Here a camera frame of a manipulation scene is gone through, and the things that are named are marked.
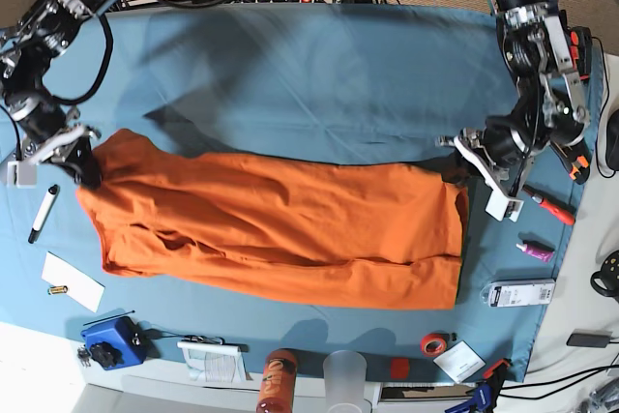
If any white folded booklet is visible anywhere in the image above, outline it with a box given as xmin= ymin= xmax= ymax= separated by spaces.
xmin=177 ymin=341 xmax=247 ymax=383

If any purple glue tube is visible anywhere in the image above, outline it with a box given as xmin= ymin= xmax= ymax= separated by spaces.
xmin=516 ymin=242 xmax=554 ymax=263

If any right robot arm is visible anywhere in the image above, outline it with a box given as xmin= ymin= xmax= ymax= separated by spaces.
xmin=1 ymin=0 xmax=118 ymax=190

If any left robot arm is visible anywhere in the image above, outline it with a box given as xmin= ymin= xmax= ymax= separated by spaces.
xmin=437 ymin=0 xmax=591 ymax=221

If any orange t-shirt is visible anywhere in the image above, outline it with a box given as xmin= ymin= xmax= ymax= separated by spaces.
xmin=76 ymin=129 xmax=468 ymax=310

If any small red block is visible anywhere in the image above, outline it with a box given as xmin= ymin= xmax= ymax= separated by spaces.
xmin=390 ymin=357 xmax=410 ymax=380

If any red tape roll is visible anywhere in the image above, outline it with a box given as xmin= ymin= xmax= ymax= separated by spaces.
xmin=420 ymin=333 xmax=452 ymax=357

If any white packaged item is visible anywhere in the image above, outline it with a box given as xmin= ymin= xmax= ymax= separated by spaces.
xmin=480 ymin=279 xmax=556 ymax=308

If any translucent plastic cup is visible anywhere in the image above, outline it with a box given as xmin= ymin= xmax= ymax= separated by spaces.
xmin=323 ymin=350 xmax=367 ymax=413

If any black power adapter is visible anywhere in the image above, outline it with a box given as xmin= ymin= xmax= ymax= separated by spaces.
xmin=566 ymin=332 xmax=613 ymax=348

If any red screwdriver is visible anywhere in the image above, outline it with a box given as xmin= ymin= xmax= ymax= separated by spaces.
xmin=522 ymin=185 xmax=575 ymax=225

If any white black marker pen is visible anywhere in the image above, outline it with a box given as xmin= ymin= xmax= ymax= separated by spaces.
xmin=27 ymin=184 xmax=60 ymax=244

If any white paper card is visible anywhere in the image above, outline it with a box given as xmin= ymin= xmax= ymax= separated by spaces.
xmin=42 ymin=251 xmax=104 ymax=312

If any white square card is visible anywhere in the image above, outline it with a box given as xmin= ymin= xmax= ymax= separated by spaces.
xmin=433 ymin=341 xmax=486 ymax=384

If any orange drink can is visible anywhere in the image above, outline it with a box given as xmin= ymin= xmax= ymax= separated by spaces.
xmin=255 ymin=349 xmax=298 ymax=413

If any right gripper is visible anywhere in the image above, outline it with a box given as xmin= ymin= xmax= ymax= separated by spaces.
xmin=5 ymin=123 xmax=103 ymax=190

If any small yellow battery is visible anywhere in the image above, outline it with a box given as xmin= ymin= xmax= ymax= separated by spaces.
xmin=47 ymin=285 xmax=69 ymax=295

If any black computer mouse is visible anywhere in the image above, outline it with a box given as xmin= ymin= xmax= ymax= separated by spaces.
xmin=604 ymin=109 xmax=619 ymax=171

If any blue black clamp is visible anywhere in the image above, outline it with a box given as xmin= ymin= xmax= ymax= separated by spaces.
xmin=445 ymin=358 xmax=511 ymax=413

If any blue box with knob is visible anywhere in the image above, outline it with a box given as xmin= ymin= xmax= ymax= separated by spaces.
xmin=80 ymin=316 xmax=147 ymax=370

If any orange black utility knife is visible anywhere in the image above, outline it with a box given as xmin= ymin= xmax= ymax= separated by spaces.
xmin=550 ymin=140 xmax=591 ymax=185

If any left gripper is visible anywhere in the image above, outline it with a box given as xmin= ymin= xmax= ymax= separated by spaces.
xmin=435 ymin=115 xmax=544 ymax=222

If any black yellow dotted mug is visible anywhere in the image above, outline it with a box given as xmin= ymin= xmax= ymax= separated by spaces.
xmin=590 ymin=251 xmax=619 ymax=301

